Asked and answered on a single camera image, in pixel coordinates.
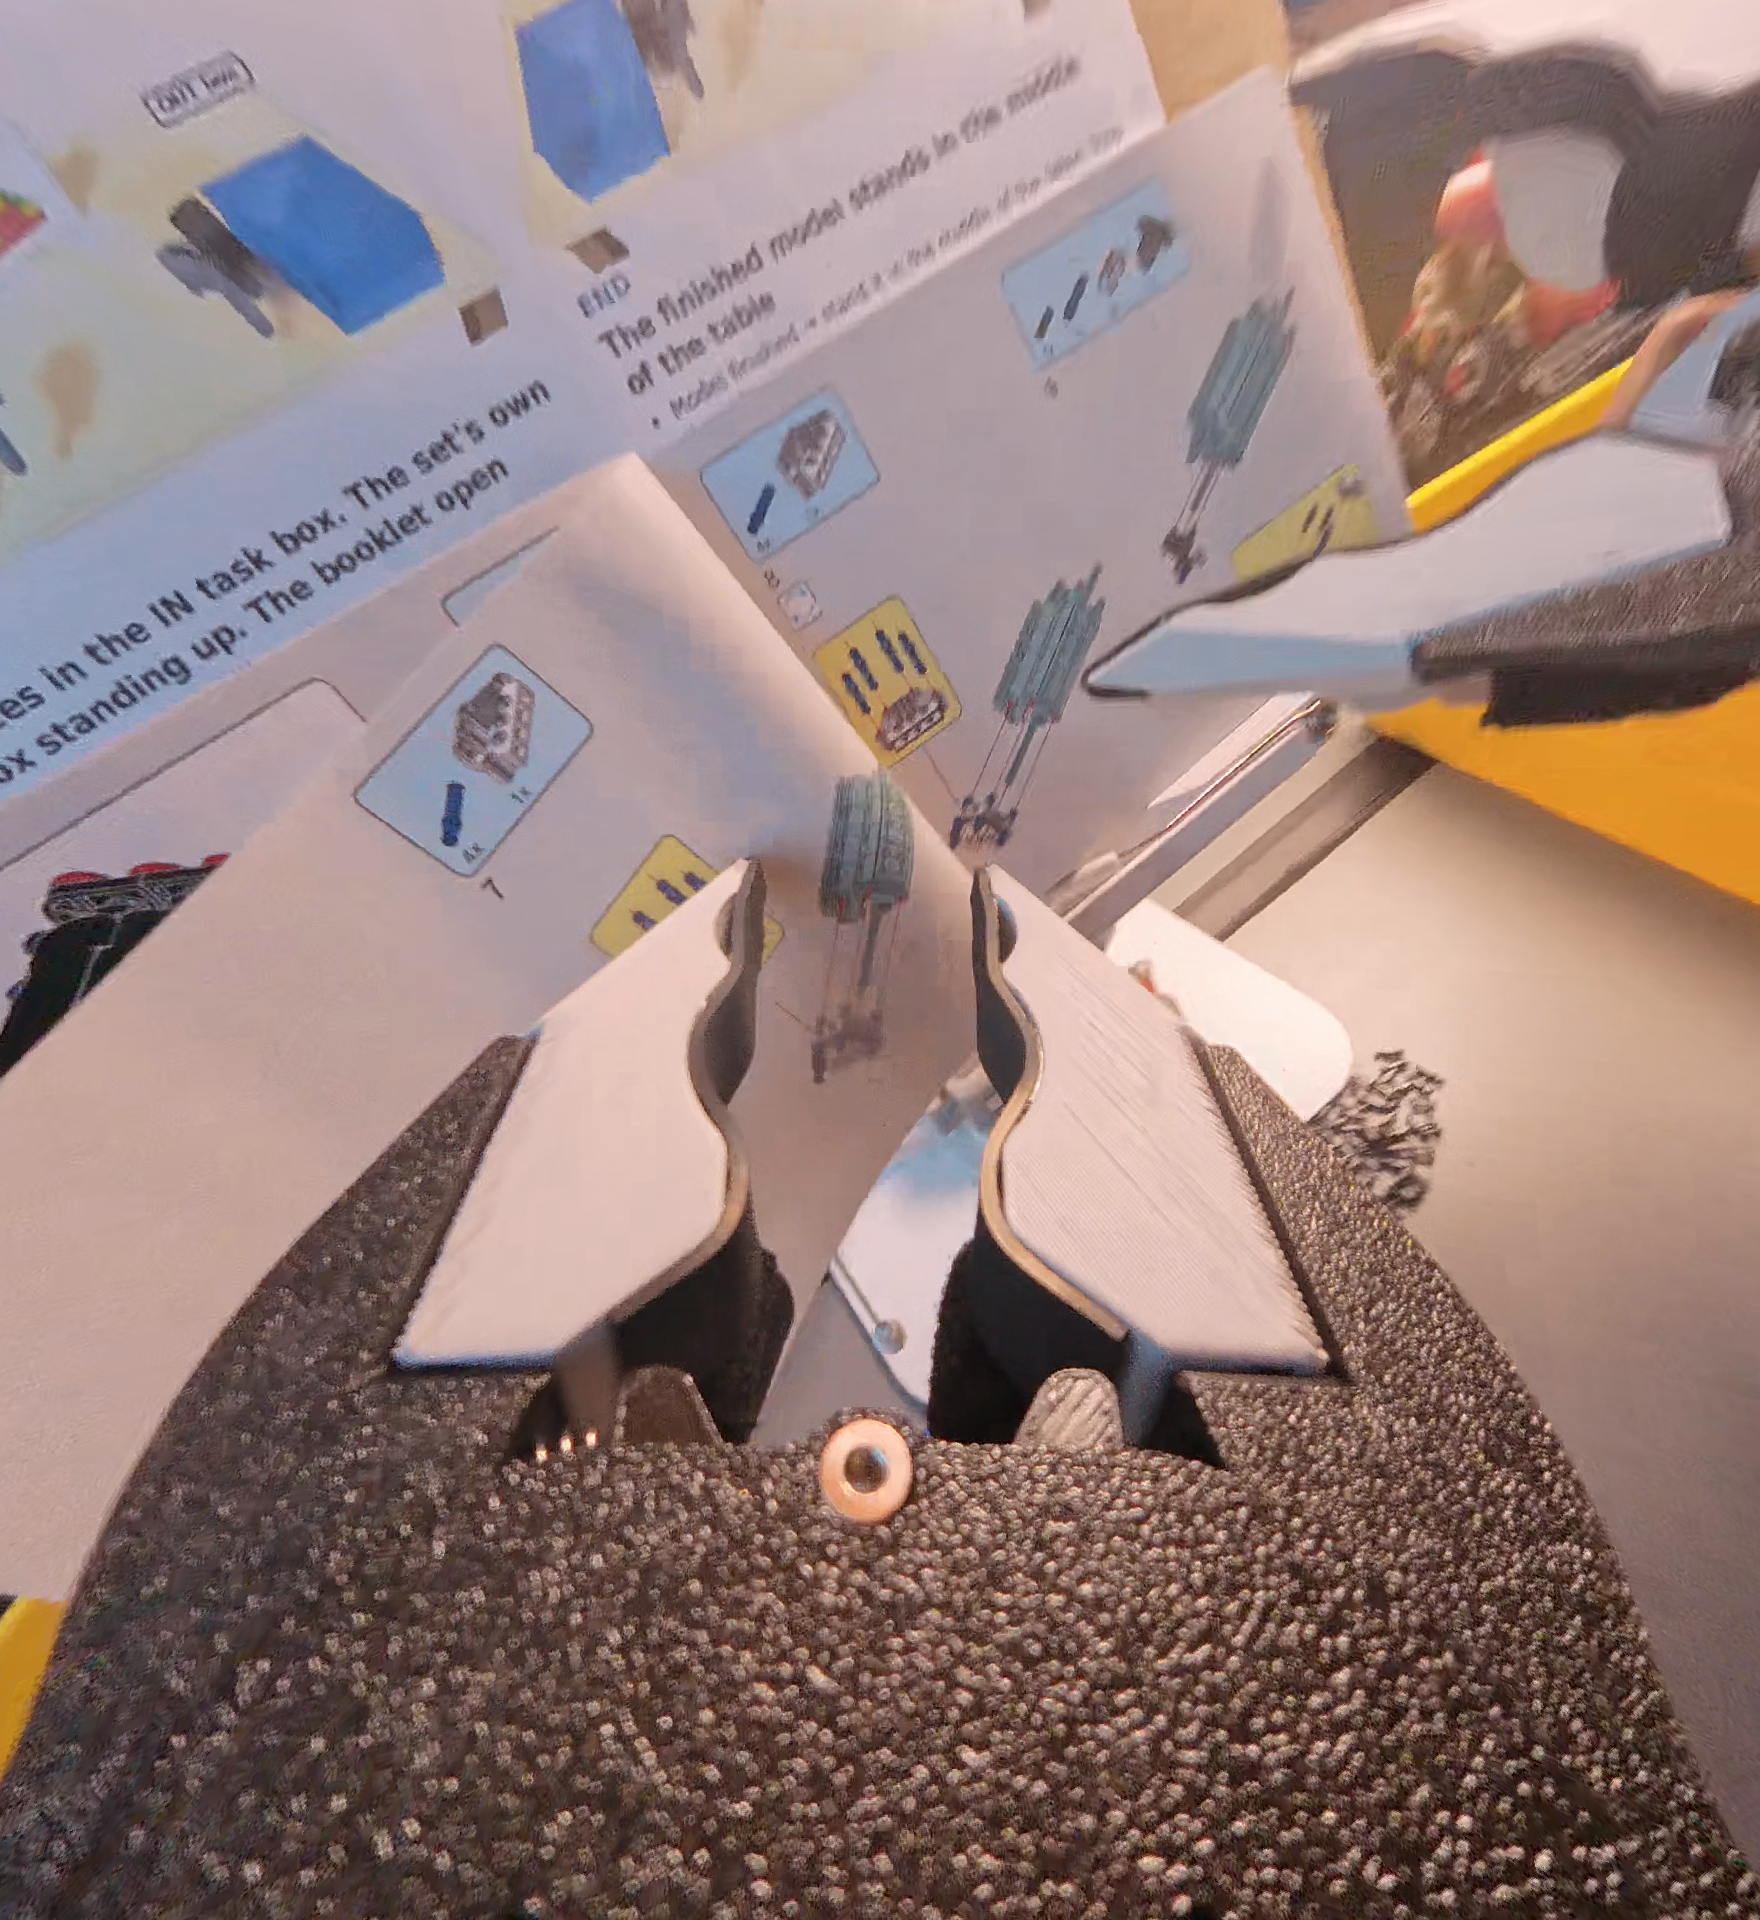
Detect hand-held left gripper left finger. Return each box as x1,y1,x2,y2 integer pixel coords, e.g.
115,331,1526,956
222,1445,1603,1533
390,855,773,1374

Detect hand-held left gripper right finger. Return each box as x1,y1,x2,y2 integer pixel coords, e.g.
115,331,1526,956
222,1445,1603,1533
970,864,1342,1378

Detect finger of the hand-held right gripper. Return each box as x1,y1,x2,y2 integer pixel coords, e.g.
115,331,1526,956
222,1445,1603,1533
1079,435,1739,713
1288,0,1760,295

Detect building instruction booklet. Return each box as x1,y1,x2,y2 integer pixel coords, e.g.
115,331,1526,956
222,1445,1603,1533
0,66,1417,1607

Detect grey desk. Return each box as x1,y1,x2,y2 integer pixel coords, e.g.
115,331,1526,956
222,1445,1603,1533
760,734,1760,1920

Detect printed task sheet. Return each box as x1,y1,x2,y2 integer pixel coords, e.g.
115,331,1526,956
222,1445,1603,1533
0,0,1170,857

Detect wooden stand board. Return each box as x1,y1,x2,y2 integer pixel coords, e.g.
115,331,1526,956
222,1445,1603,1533
1127,0,1302,159

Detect black toy set box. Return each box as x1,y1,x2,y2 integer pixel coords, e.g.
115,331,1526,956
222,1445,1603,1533
1331,126,1699,488

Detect pile of black pins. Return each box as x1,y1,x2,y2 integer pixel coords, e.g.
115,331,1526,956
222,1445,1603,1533
1313,1047,1447,1207

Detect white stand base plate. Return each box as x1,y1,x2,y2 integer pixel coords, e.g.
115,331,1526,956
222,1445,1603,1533
825,897,1357,1416

